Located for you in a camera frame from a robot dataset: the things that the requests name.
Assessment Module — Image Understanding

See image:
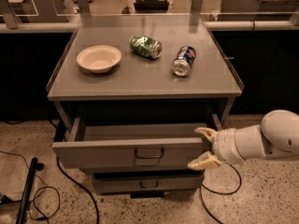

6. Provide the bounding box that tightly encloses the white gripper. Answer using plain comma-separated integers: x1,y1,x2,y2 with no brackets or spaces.
187,127,244,171

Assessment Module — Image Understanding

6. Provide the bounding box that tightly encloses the grey top drawer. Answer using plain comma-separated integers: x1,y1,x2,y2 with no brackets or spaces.
52,118,211,173

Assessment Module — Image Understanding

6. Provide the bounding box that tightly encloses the grey drawer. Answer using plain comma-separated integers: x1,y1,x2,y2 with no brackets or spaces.
52,118,211,173
93,170,204,195

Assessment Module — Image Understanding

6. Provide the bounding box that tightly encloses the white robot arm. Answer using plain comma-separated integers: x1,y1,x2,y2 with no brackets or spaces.
187,110,299,171

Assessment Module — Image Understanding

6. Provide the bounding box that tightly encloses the grey bottom drawer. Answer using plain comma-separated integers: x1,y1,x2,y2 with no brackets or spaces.
93,170,204,195

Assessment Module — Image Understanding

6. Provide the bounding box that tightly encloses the grey drawer cabinet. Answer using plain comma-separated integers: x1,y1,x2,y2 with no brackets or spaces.
46,13,245,200

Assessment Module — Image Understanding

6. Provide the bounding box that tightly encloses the blue pepsi can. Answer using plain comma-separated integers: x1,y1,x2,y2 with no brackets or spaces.
172,46,196,77

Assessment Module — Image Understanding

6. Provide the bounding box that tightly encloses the green soda can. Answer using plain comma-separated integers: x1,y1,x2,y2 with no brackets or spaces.
129,35,163,60

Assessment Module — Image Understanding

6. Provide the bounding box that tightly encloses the white bowl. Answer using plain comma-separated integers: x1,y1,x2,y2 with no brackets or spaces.
77,45,121,74

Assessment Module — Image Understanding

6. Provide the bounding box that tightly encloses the black device in background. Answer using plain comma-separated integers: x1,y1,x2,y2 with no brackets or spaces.
134,0,169,12

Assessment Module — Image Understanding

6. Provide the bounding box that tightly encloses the black pole on floor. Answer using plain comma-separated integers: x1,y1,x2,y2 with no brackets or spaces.
15,158,39,224

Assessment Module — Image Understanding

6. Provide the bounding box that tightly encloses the black floor cable right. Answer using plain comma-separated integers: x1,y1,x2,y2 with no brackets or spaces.
199,163,243,224

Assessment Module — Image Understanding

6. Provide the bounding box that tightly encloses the black floor cable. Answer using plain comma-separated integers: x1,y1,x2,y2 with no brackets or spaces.
199,163,243,224
47,119,100,224

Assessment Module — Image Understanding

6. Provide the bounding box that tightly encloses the black floor cable left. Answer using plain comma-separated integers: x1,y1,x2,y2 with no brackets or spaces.
47,119,100,224

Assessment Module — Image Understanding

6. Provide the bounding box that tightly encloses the thin black looped cable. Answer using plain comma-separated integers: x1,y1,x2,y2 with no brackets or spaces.
0,150,61,222

